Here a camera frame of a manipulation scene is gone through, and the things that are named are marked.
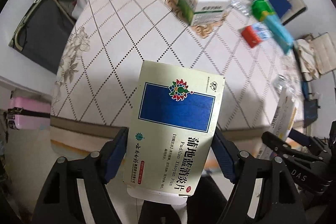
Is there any white striped medicine box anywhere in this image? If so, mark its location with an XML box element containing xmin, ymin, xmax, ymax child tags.
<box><xmin>258</xmin><ymin>87</ymin><xmax>299</xmax><ymax>160</ymax></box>

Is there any cream blue medicine box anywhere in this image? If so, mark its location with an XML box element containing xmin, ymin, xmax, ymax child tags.
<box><xmin>123</xmin><ymin>61</ymin><xmax>225</xmax><ymax>205</ymax></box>

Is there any red blue small packet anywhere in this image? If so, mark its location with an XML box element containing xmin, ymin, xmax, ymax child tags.
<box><xmin>241</xmin><ymin>22</ymin><xmax>273</xmax><ymax>48</ymax></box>

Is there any green cyan rice bag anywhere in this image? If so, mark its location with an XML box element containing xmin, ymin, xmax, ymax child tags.
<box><xmin>251</xmin><ymin>0</ymin><xmax>294</xmax><ymax>55</ymax></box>

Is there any long silver blister strip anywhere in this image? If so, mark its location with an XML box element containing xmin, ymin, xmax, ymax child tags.
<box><xmin>225</xmin><ymin>0</ymin><xmax>254</xmax><ymax>17</ymax></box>

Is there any white green box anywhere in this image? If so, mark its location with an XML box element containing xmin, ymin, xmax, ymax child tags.
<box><xmin>178</xmin><ymin>0</ymin><xmax>231</xmax><ymax>26</ymax></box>

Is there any pink case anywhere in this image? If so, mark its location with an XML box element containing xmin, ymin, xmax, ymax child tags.
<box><xmin>7</xmin><ymin>97</ymin><xmax>51</xmax><ymax>130</ymax></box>

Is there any cream cloth on chair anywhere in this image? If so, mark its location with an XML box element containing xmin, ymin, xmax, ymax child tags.
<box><xmin>295</xmin><ymin>39</ymin><xmax>320</xmax><ymax>82</ymax></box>

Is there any white padded chair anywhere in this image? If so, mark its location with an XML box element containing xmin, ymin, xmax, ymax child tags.
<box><xmin>294</xmin><ymin>33</ymin><xmax>335</xmax><ymax>78</ymax></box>

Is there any dark grey suitcase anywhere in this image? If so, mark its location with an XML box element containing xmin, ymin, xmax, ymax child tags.
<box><xmin>9</xmin><ymin>0</ymin><xmax>75</xmax><ymax>74</ymax></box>

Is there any floral diamond pattern tablecloth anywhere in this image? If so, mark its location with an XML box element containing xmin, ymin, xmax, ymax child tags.
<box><xmin>50</xmin><ymin>0</ymin><xmax>301</xmax><ymax>157</ymax></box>

